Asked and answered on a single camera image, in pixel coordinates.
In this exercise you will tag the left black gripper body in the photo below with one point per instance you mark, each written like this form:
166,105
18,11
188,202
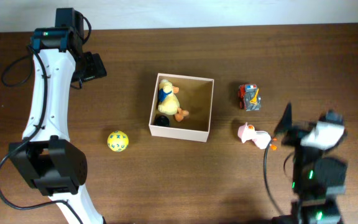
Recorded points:
89,70

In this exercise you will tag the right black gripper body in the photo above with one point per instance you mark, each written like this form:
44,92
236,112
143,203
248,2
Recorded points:
304,134

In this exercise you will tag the yellow plush duck blue scarf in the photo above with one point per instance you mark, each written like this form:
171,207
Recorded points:
168,102

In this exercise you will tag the black round cap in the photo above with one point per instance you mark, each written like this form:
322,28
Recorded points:
162,120

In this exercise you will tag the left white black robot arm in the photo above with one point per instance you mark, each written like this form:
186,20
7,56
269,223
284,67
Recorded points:
45,158

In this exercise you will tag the white duck toy pink hat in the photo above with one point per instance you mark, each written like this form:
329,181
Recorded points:
261,139

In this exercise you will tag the red grey toy truck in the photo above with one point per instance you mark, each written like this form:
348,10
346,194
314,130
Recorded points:
249,97

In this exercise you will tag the yellow ball with letters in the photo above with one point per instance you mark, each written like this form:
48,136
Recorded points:
118,141

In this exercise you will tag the pink cardboard box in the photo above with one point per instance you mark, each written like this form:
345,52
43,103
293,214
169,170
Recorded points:
196,96

